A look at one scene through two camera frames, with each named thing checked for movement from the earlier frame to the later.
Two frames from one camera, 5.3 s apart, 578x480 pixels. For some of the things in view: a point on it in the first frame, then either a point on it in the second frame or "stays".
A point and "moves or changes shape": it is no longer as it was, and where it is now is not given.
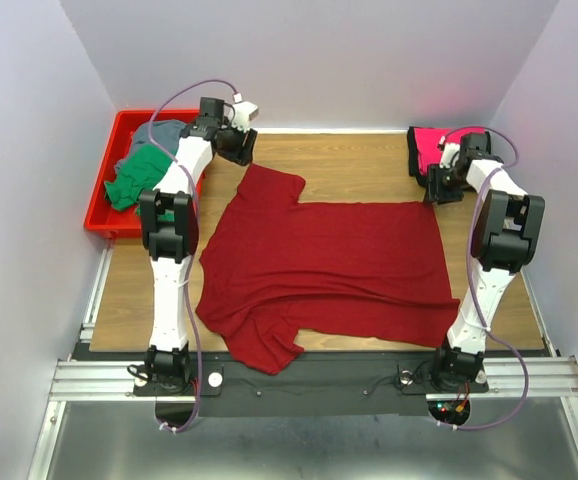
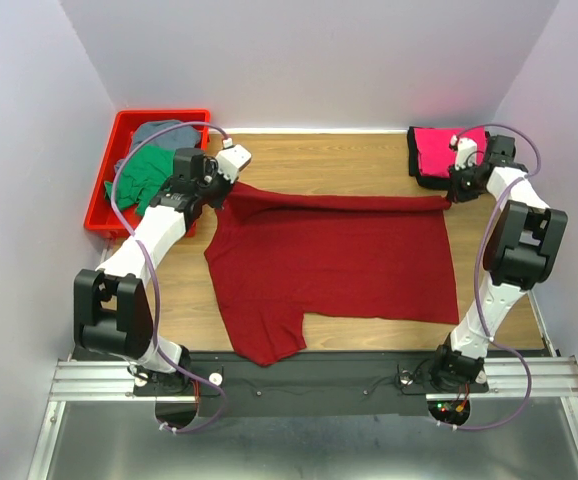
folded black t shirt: [413, 159] stays
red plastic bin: [101, 214] stays
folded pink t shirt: [428, 140] stays
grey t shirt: [161, 133] stays
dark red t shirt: [275, 266] moves or changes shape
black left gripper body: [231, 144] to [213, 188]
